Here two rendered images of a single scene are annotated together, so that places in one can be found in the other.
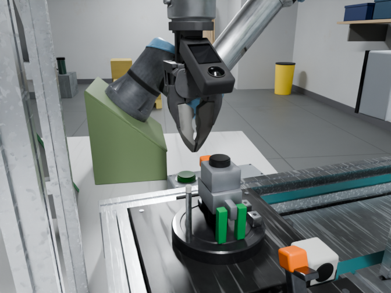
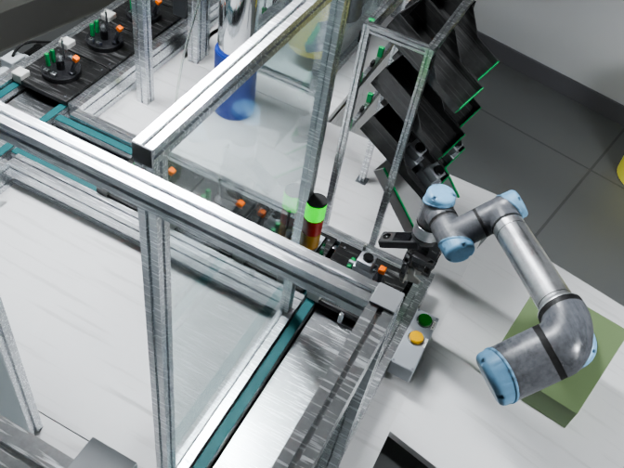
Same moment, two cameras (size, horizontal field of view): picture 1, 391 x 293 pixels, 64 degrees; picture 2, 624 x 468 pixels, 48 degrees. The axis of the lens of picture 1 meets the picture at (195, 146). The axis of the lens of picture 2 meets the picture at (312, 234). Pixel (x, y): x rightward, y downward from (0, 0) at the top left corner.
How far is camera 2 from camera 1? 207 cm
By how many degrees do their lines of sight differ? 98
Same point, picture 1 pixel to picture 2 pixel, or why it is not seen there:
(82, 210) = (474, 305)
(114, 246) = (389, 257)
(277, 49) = not seen: outside the picture
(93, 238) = (435, 293)
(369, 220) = (313, 378)
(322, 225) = (333, 353)
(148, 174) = not seen: hidden behind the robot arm
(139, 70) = not seen: hidden behind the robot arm
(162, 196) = (415, 298)
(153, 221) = (391, 273)
